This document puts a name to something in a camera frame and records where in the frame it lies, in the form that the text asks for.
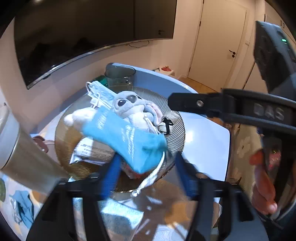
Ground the white cloth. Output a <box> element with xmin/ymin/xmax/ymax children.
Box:
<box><xmin>158</xmin><ymin>111</ymin><xmax>180</xmax><ymax>135</ymax></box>

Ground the blue drawstring pouch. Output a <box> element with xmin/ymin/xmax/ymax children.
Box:
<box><xmin>81</xmin><ymin>107</ymin><xmax>168</xmax><ymax>197</ymax></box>

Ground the grey alien plush toy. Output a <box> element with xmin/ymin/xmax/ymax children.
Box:
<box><xmin>112</xmin><ymin>91</ymin><xmax>163</xmax><ymax>134</ymax></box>

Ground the blue face mask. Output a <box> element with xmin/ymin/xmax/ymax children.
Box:
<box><xmin>85</xmin><ymin>81</ymin><xmax>117</xmax><ymax>109</ymax></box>

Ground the person right hand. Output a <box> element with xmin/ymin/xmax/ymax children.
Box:
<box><xmin>249</xmin><ymin>149</ymin><xmax>278</xmax><ymax>215</ymax></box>

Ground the brown glass bowl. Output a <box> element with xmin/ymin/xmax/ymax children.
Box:
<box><xmin>55</xmin><ymin>86</ymin><xmax>186</xmax><ymax>196</ymax></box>

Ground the beige thermos bottle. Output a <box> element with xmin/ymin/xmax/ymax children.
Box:
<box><xmin>1</xmin><ymin>105</ymin><xmax>69</xmax><ymax>194</ymax></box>

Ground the white printed pouch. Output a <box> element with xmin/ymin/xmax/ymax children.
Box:
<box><xmin>69</xmin><ymin>137</ymin><xmax>114</xmax><ymax>166</ymax></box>

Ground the brown round purse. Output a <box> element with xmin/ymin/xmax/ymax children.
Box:
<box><xmin>33</xmin><ymin>136</ymin><xmax>49</xmax><ymax>153</ymax></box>

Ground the white door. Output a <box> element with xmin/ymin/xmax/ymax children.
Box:
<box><xmin>189</xmin><ymin>0</ymin><xmax>246</xmax><ymax>91</ymax></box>

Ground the white low cabinet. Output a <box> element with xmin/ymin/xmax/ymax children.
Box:
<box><xmin>154</xmin><ymin>66</ymin><xmax>175</xmax><ymax>77</ymax></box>

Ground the glass measuring jug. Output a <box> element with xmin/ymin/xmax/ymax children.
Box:
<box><xmin>104</xmin><ymin>65</ymin><xmax>136</xmax><ymax>86</ymax></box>

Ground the black wall television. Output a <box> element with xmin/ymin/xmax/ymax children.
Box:
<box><xmin>14</xmin><ymin>1</ymin><xmax>177</xmax><ymax>88</ymax></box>

